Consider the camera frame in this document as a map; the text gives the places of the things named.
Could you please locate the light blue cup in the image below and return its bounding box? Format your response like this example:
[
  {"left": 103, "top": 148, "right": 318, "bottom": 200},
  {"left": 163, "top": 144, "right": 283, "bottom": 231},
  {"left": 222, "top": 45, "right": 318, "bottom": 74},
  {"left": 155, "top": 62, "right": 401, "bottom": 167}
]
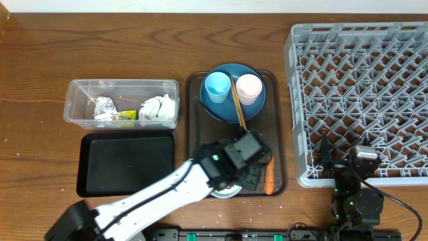
[{"left": 205, "top": 72, "right": 231, "bottom": 104}]

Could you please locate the orange carrot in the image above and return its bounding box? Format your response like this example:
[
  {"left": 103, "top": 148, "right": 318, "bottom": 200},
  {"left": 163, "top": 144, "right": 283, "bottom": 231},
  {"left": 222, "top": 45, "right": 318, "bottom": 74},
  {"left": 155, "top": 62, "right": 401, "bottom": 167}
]
[{"left": 264, "top": 157, "right": 275, "bottom": 195}]

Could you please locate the pink cup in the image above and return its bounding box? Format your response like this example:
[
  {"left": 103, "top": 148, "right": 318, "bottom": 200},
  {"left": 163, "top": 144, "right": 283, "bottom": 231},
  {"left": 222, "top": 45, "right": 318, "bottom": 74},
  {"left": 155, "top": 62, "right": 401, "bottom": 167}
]
[{"left": 236, "top": 74, "right": 263, "bottom": 105}]

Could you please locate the light blue rice bowl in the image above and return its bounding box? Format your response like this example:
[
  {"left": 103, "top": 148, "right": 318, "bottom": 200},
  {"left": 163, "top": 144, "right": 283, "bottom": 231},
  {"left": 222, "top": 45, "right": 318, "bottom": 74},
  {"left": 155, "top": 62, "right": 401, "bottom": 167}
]
[{"left": 211, "top": 185, "right": 242, "bottom": 199}]

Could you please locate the wooden chopstick right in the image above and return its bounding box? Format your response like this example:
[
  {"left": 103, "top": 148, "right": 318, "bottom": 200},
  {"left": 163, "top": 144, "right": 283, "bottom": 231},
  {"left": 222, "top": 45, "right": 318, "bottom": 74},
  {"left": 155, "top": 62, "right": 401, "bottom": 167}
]
[{"left": 231, "top": 77, "right": 248, "bottom": 131}]

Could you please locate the dark blue plate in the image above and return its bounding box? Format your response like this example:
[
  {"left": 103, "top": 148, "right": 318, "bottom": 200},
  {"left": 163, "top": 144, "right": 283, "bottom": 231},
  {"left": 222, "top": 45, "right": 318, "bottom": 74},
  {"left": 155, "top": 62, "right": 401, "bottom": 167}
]
[{"left": 200, "top": 64, "right": 266, "bottom": 123}]

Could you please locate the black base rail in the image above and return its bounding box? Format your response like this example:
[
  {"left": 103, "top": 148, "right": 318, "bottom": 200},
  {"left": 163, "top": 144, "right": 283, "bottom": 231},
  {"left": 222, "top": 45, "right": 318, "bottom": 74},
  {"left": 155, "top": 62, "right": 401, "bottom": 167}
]
[{"left": 143, "top": 228, "right": 402, "bottom": 241}]

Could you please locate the clear plastic waste bin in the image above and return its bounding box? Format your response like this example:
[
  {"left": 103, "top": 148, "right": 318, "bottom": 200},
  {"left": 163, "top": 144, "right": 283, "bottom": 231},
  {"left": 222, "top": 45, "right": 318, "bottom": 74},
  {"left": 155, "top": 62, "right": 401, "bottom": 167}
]
[{"left": 64, "top": 79, "right": 180, "bottom": 130}]

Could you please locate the black waste tray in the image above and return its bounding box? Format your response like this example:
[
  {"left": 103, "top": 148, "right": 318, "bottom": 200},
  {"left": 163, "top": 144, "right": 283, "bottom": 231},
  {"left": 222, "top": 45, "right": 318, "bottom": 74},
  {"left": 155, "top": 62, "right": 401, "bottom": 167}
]
[{"left": 76, "top": 131, "right": 175, "bottom": 197}]

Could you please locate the white napkin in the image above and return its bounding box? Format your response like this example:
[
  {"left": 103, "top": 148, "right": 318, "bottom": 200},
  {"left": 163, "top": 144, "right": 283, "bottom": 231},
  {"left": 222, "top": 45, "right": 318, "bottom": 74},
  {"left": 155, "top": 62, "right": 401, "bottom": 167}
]
[{"left": 138, "top": 94, "right": 178, "bottom": 129}]

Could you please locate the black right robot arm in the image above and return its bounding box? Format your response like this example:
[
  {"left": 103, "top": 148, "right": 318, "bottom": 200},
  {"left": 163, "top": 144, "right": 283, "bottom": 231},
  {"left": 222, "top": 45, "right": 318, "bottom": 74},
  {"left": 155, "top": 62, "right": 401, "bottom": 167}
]
[{"left": 314, "top": 135, "right": 384, "bottom": 240}]

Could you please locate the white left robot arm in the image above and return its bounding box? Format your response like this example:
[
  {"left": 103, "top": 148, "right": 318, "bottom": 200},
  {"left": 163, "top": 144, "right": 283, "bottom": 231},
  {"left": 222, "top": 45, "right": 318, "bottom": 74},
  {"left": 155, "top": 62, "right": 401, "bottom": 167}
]
[{"left": 44, "top": 130, "right": 273, "bottom": 241}]

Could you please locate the silver yellow snack wrapper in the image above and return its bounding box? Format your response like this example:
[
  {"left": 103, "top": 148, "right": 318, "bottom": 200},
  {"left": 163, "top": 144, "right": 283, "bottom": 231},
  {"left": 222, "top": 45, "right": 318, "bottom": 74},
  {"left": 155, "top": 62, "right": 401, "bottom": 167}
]
[{"left": 94, "top": 96, "right": 136, "bottom": 129}]

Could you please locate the grey dishwasher rack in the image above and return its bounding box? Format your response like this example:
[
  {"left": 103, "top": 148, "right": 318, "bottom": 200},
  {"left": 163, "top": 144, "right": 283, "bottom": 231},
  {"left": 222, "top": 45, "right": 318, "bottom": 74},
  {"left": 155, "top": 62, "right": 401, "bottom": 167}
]
[{"left": 284, "top": 22, "right": 427, "bottom": 188}]

